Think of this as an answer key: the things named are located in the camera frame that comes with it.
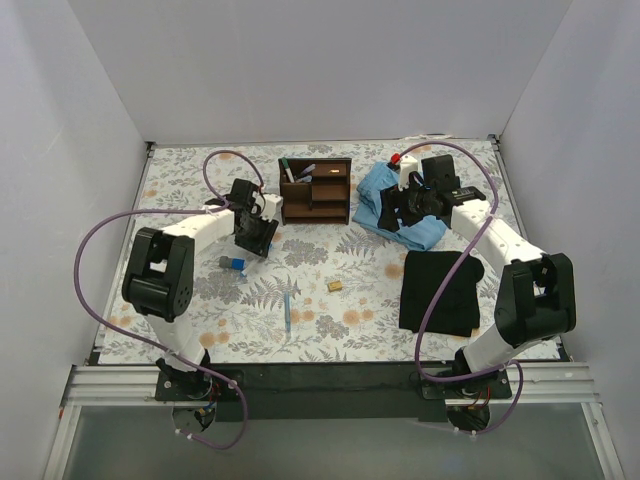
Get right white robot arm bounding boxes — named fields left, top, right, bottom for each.
left=378, top=154, right=576, bottom=398

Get aluminium frame rail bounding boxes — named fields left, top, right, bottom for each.
left=45, top=362, right=625, bottom=479

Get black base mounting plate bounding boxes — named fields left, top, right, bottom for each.
left=154, top=360, right=514, bottom=424

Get dark wooden desk organizer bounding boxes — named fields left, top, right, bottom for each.
left=278, top=157, right=352, bottom=225

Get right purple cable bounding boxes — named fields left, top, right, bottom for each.
left=394, top=140, right=524, bottom=438

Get floral patterned table mat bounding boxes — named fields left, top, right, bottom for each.
left=94, top=138, right=564, bottom=365

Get dark blue pen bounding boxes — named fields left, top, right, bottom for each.
left=298, top=164, right=316, bottom=181

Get black folded cloth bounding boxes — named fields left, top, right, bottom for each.
left=398, top=250, right=486, bottom=339

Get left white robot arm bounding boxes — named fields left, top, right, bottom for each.
left=122, top=179, right=283, bottom=400

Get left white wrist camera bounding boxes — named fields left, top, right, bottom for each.
left=256, top=193, right=283, bottom=221

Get small yellow eraser block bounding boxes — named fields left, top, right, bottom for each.
left=328, top=281, right=342, bottom=292

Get purple cable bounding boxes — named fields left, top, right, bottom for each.
left=73, top=149, right=269, bottom=450
left=394, top=140, right=524, bottom=438

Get green capped white marker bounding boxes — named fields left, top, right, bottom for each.
left=280, top=157, right=295, bottom=183

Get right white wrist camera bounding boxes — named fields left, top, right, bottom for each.
left=388, top=153, right=419, bottom=190

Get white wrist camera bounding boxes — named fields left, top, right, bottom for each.
left=256, top=193, right=283, bottom=221
left=388, top=153, right=419, bottom=190

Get light blue pen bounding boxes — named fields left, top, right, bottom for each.
left=283, top=292, right=292, bottom=335

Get light blue folded shorts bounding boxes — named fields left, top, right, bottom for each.
left=353, top=162, right=446, bottom=252

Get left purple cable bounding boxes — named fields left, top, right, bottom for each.
left=73, top=149, right=269, bottom=450

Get blue capped white marker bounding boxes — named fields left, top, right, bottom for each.
left=241, top=257, right=267, bottom=278

